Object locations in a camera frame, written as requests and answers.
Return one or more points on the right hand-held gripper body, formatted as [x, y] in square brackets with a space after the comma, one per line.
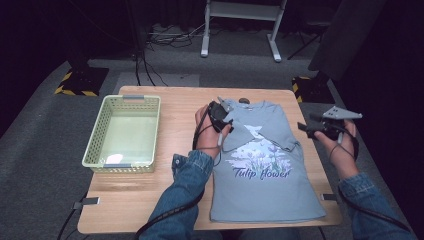
[333, 126]

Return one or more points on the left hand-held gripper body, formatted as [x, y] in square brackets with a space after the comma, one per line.
[218, 111]

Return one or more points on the light blue printed t-shirt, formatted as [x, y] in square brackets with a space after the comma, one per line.
[263, 196]

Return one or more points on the person's left hand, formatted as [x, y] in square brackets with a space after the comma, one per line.
[208, 140]

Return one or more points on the person's right hand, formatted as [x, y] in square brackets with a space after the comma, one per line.
[343, 153]

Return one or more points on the black yellow striped stand base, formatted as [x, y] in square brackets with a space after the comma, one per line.
[313, 90]
[81, 81]

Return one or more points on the round dark table grommet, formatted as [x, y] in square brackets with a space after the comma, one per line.
[244, 100]

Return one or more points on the grey metal table clamp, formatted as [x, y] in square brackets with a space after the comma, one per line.
[329, 197]
[90, 201]

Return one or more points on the black tripod stand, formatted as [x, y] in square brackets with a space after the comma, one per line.
[308, 36]

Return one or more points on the dark grey hanging panel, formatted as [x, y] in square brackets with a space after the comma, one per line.
[346, 36]

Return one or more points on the pale green plastic basket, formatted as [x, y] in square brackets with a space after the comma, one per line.
[130, 136]

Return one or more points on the black stand pole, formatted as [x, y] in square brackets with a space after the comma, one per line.
[137, 30]

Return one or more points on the white metal desk frame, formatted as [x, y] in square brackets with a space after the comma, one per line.
[245, 11]

